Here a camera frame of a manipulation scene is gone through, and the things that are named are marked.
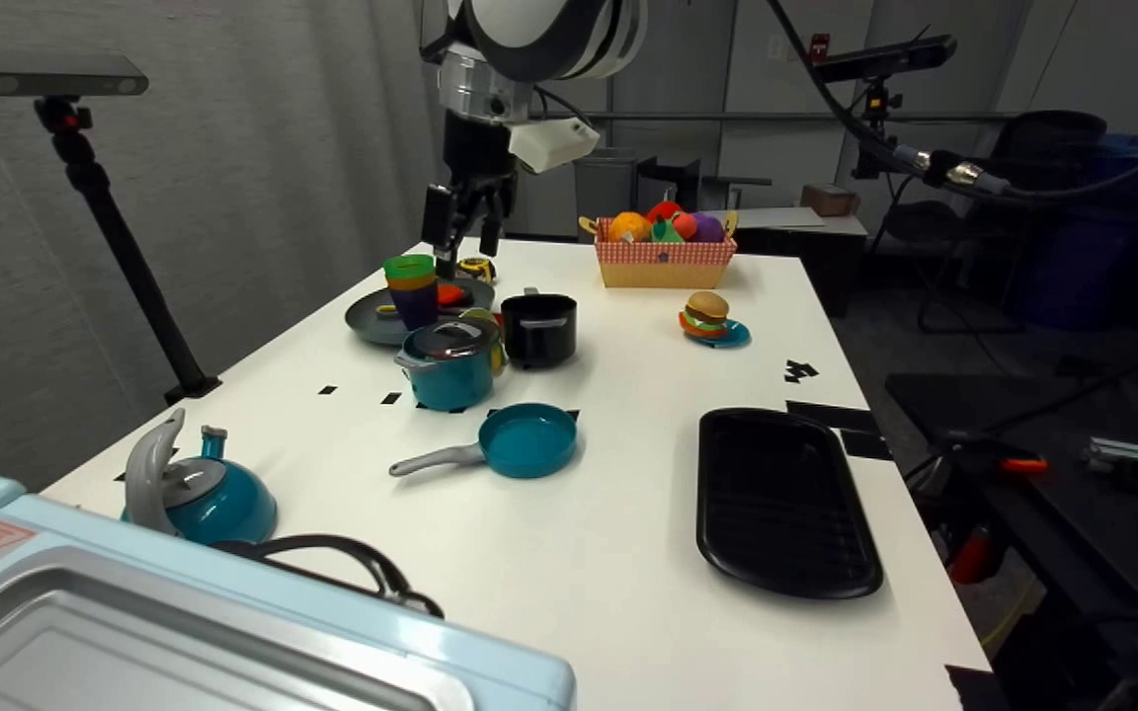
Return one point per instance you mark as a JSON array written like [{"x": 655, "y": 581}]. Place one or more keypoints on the blue pot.
[{"x": 450, "y": 385}]

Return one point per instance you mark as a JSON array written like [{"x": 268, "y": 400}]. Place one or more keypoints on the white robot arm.
[{"x": 491, "y": 63}]

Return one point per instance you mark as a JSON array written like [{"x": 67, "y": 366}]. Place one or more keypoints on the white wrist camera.
[{"x": 553, "y": 142}]

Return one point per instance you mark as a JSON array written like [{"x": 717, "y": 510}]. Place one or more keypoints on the grey round tray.
[{"x": 377, "y": 320}]

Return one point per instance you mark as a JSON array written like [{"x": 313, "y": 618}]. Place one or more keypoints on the small blue frying pan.
[{"x": 522, "y": 439}]

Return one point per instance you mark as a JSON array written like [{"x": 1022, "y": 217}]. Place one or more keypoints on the blue toy kettle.
[{"x": 205, "y": 498}]

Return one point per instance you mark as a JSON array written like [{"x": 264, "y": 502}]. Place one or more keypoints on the black saucepan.
[{"x": 538, "y": 328}]

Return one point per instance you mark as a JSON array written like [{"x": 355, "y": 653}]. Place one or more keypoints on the toy hamburger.
[{"x": 707, "y": 316}]

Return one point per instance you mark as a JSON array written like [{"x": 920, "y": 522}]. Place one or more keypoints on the light blue toaster oven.
[{"x": 111, "y": 618}]

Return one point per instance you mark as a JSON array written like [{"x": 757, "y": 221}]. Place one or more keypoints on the camera on black tripod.
[{"x": 59, "y": 86}]

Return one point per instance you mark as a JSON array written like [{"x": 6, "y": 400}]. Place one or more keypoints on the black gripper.
[{"x": 479, "y": 177}]

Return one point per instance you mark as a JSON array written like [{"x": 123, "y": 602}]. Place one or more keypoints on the stacked coloured cups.
[{"x": 414, "y": 285}]

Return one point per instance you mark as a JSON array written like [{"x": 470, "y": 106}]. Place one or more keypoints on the pink basket of toy fruit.
[{"x": 663, "y": 250}]

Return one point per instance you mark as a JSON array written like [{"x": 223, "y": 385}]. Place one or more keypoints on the black baking tray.
[{"x": 777, "y": 508}]

